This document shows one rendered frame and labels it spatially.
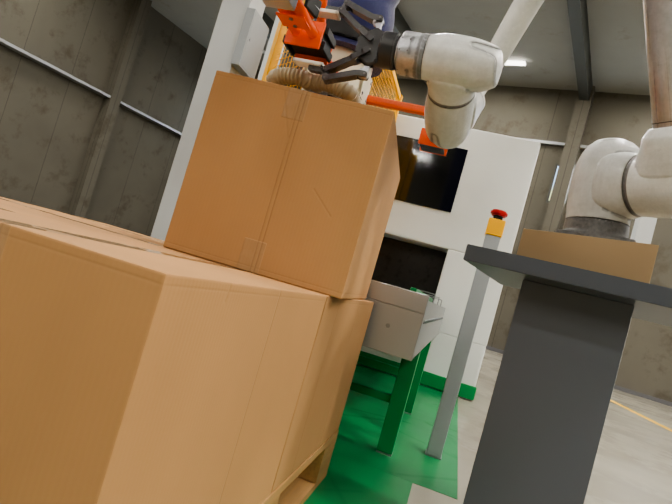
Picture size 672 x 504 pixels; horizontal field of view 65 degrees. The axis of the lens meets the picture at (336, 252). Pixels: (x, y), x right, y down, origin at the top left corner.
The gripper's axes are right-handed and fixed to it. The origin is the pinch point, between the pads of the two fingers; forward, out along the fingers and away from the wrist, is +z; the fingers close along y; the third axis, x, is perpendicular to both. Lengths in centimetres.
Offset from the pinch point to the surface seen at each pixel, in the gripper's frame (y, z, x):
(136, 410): 66, -21, -62
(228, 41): -51, 98, 130
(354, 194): 31.8, -20.0, -1.9
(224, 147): 29.0, 9.6, -4.6
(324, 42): 1.2, -4.1, -1.4
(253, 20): -64, 88, 129
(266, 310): 56, -21, -36
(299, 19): 1.7, -1.4, -10.6
